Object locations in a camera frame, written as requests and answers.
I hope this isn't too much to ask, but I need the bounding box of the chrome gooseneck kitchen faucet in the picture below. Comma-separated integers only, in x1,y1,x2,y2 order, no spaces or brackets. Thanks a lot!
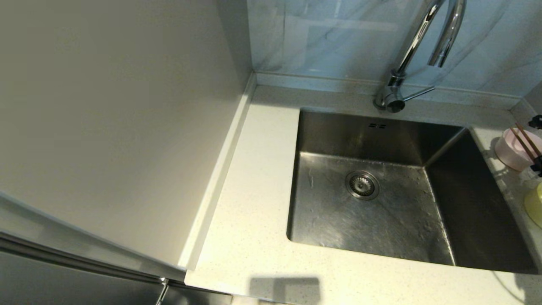
373,0,467,113

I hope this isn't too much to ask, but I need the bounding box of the white countertop upstand strip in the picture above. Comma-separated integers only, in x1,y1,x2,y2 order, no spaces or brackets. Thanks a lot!
178,73,257,272

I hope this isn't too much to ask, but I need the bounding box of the beige tall cabinet side panel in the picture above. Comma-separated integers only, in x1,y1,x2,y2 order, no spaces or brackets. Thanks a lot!
0,0,254,269

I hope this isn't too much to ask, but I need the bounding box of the pink plastic bowl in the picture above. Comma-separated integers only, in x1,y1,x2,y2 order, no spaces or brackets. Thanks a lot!
495,128,542,172

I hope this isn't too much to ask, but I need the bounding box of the glossy grey lower cabinet door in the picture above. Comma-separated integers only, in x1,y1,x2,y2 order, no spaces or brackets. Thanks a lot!
0,241,232,305

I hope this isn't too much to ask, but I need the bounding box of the silver cabinet trim strip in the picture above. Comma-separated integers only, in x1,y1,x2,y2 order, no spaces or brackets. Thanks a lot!
0,229,166,284

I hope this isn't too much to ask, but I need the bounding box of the grey tall cabinet door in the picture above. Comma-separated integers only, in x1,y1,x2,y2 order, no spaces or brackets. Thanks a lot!
0,181,189,281

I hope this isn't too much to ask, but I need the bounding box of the yellow-green plastic bowl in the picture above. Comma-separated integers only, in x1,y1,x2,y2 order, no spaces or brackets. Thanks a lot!
524,182,542,228

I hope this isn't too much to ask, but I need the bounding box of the small chrome cabinet handle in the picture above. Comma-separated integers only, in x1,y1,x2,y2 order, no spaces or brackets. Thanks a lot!
155,277,170,305

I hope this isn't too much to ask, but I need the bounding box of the stainless steel sink basin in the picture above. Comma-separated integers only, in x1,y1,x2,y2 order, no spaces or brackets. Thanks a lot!
286,108,539,274

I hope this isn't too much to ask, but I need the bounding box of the brown wooden chopstick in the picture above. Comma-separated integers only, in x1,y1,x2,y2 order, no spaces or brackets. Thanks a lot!
515,123,542,158
510,128,541,164

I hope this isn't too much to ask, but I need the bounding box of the round metal drain strainer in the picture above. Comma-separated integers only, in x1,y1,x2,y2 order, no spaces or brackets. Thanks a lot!
345,170,380,200

